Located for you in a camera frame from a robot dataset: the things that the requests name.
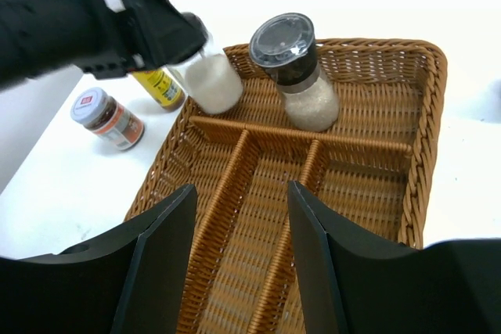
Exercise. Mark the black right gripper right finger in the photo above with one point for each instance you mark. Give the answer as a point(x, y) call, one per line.
point(354, 281)

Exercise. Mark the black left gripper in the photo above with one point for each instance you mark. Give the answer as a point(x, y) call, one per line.
point(41, 36)

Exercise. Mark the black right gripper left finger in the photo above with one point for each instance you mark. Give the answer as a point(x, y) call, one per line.
point(129, 279)

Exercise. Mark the white lid brown spice jar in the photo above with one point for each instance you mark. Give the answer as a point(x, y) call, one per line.
point(105, 117)

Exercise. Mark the yellow label brown sauce bottle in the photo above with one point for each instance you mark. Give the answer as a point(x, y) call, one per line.
point(166, 92)

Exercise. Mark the black knob salt grinder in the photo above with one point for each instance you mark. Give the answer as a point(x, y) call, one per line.
point(207, 76)

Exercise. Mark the black top salt grinder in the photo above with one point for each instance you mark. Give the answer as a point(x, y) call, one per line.
point(284, 48)

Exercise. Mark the brown wicker divided tray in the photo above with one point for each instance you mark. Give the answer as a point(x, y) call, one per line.
point(374, 165)

